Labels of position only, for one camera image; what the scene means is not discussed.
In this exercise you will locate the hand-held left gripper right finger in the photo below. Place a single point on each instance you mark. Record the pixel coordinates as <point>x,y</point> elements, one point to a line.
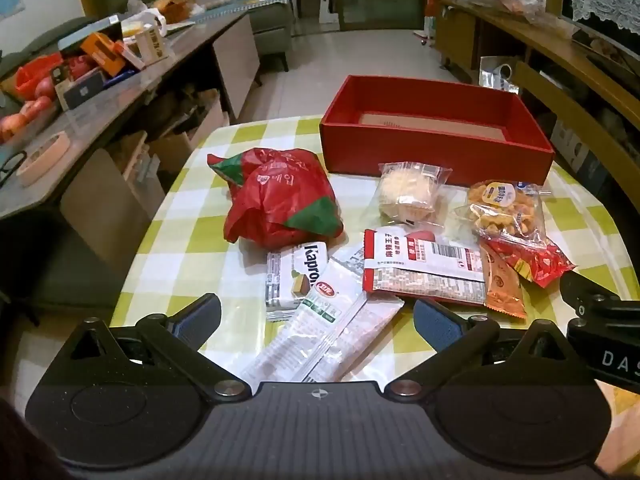
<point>435,325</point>

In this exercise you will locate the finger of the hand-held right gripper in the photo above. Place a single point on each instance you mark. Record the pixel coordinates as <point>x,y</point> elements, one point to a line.
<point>595,292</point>

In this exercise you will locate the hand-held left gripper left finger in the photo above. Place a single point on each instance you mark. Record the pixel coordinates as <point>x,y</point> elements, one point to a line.
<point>200,317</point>

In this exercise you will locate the small red snack packet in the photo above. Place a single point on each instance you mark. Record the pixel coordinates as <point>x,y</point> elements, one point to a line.
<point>540,260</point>

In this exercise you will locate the red and white packet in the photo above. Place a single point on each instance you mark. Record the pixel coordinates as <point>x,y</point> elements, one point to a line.
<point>425,260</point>

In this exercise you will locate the orange snack packet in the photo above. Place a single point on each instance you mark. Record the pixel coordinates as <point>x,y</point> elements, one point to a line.
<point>502,290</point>

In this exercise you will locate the long white snack packet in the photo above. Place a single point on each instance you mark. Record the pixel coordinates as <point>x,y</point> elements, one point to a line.
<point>320,320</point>

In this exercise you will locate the yellow cookie packet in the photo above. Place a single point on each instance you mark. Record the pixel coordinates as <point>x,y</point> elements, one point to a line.
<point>500,210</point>

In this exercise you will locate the clear rice cracker packet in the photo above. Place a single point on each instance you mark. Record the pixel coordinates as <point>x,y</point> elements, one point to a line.
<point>405,195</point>

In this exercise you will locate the red cardboard box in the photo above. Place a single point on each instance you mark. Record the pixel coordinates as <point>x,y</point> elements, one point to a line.
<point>425,150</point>

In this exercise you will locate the green checked tablecloth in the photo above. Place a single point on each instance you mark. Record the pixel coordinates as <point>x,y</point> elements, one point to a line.
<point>200,260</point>

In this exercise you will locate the white wafer packet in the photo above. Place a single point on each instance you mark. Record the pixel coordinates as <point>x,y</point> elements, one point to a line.
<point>290,280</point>

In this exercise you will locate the red and green plastic bag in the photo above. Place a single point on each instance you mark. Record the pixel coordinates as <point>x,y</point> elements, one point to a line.
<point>280,195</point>

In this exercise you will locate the cardboard boxes under sideboard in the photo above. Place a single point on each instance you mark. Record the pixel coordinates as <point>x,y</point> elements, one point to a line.
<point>190,130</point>

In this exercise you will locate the long sideboard with stone top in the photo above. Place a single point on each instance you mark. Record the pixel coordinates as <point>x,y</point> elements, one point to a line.
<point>100,125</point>

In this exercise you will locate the wooden bench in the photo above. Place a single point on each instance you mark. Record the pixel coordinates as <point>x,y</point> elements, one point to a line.
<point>565,60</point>

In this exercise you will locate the silver foil bag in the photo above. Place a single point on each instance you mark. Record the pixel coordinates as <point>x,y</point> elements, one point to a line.
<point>497,75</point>

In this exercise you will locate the black scissors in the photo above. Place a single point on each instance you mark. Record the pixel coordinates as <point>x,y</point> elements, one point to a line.
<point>10,165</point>

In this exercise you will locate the dark blue box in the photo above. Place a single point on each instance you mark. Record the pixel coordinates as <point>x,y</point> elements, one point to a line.
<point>85,90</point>

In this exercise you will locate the red apple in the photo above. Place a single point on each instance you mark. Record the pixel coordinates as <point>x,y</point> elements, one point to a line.
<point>37,106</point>
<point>12,127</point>

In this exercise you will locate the orange box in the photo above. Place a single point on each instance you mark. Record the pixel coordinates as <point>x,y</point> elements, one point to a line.
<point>102,52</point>

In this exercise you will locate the white plastic bag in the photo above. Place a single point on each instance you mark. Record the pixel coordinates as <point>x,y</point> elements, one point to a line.
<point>142,22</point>

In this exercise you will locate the grey armchair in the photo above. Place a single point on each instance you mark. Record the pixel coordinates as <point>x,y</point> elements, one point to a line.
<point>270,25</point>

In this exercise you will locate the yellow bag of food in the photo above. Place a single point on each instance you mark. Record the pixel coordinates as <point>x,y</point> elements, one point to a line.
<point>175,7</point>

